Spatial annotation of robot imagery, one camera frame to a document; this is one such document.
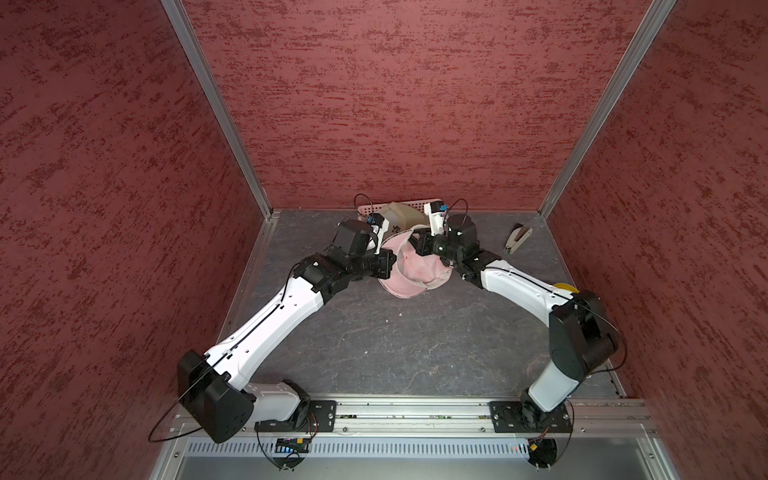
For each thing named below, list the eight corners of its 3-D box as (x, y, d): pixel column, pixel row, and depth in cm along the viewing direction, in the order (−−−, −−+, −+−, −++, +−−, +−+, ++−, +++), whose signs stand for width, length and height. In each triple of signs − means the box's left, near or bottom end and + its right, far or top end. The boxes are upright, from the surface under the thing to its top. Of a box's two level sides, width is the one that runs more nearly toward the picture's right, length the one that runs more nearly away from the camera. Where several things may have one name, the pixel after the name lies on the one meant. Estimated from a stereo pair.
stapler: (498, 247, 113) (501, 242, 110) (515, 227, 120) (517, 221, 117) (513, 256, 110) (516, 251, 107) (529, 234, 117) (533, 229, 114)
